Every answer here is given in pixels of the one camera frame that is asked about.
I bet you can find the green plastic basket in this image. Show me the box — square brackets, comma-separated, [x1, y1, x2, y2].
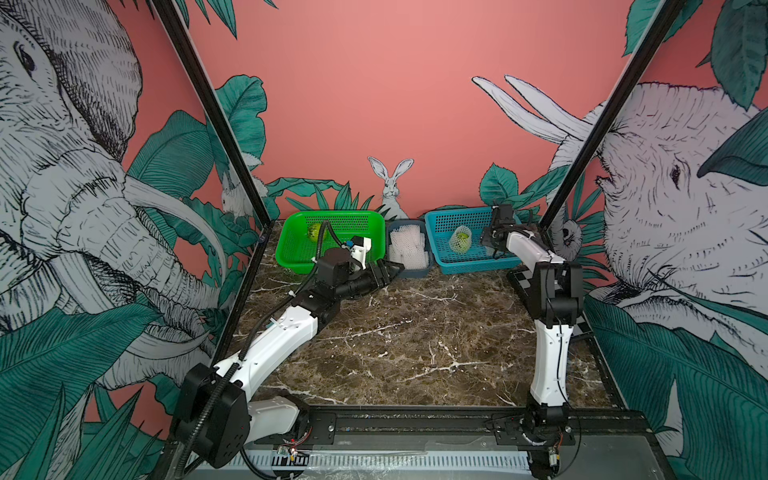
[275, 209, 386, 275]

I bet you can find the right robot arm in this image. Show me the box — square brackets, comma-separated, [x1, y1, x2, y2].
[481, 204, 584, 447]

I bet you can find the black front frame rail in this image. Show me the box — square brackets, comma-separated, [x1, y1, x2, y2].
[287, 404, 652, 448]

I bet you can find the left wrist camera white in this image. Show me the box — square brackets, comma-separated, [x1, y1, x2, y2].
[346, 236, 372, 270]

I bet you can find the custard apple with dark spots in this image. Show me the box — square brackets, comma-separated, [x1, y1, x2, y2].
[453, 232, 472, 254]

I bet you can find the black frame post left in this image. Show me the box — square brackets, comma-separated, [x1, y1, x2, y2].
[151, 0, 273, 229]

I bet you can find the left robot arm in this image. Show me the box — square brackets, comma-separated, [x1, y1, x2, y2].
[166, 221, 405, 479]

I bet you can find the white foam net sleeve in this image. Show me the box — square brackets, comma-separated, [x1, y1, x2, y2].
[448, 225, 472, 254]

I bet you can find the checkerboard calibration board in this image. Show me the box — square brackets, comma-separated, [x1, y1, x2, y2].
[507, 262, 594, 341]

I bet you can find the black frame post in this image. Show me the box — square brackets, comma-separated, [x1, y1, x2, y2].
[151, 0, 273, 229]
[538, 0, 686, 230]

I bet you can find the white slotted cable duct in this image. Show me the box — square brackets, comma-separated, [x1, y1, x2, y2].
[248, 450, 531, 475]

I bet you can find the teal plastic basket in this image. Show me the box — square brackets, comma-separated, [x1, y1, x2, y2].
[424, 207, 522, 275]

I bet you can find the grey bin of foam nets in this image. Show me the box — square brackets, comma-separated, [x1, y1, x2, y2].
[386, 219, 434, 279]

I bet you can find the black frame post right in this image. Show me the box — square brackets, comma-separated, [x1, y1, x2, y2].
[538, 0, 686, 230]

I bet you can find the custard apple green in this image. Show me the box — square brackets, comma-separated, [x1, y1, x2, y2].
[307, 223, 321, 243]

